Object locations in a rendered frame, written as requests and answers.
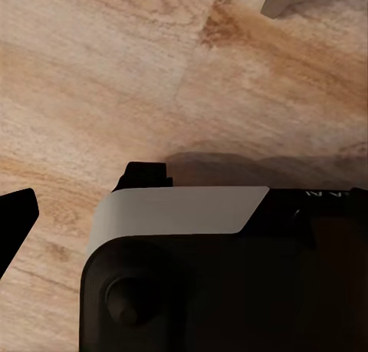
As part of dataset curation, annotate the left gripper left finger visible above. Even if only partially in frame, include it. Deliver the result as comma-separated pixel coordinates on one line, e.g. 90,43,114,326
0,188,39,279

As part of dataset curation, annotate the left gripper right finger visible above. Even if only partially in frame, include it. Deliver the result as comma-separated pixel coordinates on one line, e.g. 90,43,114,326
344,187,368,248

